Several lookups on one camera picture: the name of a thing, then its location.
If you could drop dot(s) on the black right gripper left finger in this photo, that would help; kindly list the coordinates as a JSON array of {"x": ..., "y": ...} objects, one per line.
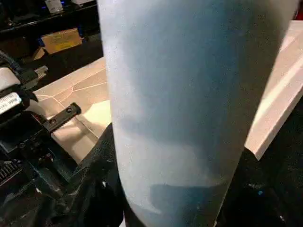
[{"x": 94, "y": 189}]

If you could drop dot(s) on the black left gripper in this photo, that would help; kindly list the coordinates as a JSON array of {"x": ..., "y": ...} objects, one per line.
[{"x": 23, "y": 146}]

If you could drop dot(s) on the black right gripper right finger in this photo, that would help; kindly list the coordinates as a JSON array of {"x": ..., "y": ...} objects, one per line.
[{"x": 260, "y": 194}]

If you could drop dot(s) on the white plastic table leg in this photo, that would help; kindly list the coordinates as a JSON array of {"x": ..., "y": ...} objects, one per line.
[{"x": 189, "y": 94}]

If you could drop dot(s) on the small brown cardboard box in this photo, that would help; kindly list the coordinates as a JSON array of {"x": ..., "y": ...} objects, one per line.
[{"x": 38, "y": 54}]

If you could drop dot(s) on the yellow cardboard box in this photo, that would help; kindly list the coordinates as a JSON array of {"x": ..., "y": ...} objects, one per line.
[{"x": 61, "y": 40}]

